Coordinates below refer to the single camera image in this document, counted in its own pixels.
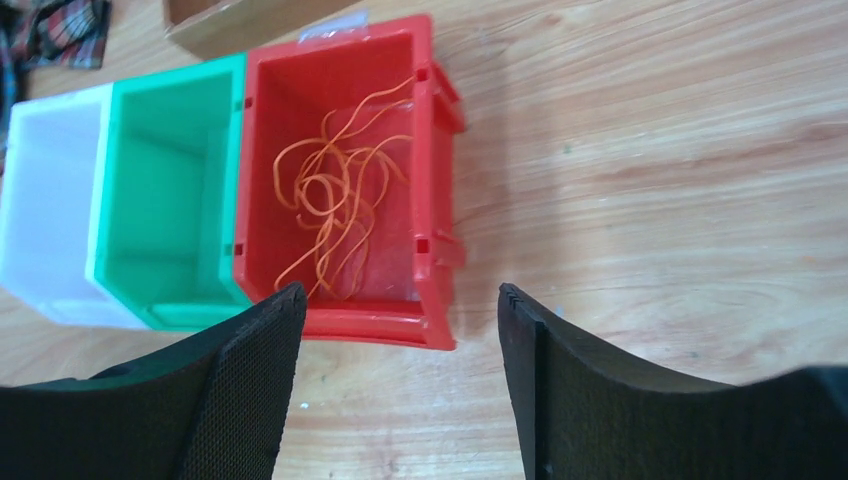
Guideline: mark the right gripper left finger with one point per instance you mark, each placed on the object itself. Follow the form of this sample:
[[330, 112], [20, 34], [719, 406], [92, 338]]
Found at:
[[210, 406]]

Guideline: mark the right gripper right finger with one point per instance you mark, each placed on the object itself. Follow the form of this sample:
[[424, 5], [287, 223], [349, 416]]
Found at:
[[587, 409]]

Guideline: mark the green plastic bin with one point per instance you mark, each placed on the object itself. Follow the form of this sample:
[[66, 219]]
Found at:
[[162, 228]]

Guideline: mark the white plastic bin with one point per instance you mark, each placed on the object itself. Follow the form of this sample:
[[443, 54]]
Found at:
[[51, 189]]

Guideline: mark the red plastic bin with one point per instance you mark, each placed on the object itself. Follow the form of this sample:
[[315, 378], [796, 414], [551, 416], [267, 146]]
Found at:
[[345, 183]]

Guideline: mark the wooden compartment tray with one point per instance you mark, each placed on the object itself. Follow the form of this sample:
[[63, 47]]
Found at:
[[210, 29]]

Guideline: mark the plaid cloth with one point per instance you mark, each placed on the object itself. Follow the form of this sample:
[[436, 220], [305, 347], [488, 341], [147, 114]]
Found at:
[[71, 34]]

